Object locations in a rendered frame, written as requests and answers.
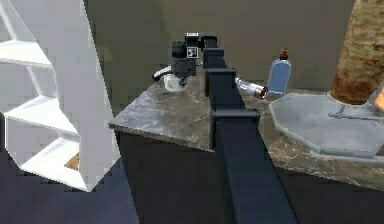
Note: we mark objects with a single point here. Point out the silver cylinder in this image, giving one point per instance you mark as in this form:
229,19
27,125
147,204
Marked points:
252,87

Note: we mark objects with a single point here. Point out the rusty brown column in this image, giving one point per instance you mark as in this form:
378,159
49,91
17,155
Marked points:
361,50

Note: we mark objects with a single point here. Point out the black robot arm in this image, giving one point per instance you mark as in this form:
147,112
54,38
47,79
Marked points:
243,160

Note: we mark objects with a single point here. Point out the white mug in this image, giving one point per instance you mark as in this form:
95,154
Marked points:
173,84

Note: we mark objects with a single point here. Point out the white shelf unit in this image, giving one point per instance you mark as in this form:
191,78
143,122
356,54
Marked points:
76,100

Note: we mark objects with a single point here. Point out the brown object on shelf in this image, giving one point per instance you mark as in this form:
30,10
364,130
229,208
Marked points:
73,162

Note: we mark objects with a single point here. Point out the blue soap bottle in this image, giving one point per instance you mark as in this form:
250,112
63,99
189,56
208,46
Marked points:
279,77

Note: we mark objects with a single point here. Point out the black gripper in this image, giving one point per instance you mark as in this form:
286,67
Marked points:
183,66

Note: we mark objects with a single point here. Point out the grey sink basin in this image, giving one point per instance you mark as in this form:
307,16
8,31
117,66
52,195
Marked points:
320,126

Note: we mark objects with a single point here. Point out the grey faucet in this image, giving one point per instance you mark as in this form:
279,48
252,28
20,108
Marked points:
353,116

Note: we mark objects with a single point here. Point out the dark cabinet with marble top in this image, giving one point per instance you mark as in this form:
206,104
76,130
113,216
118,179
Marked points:
166,173

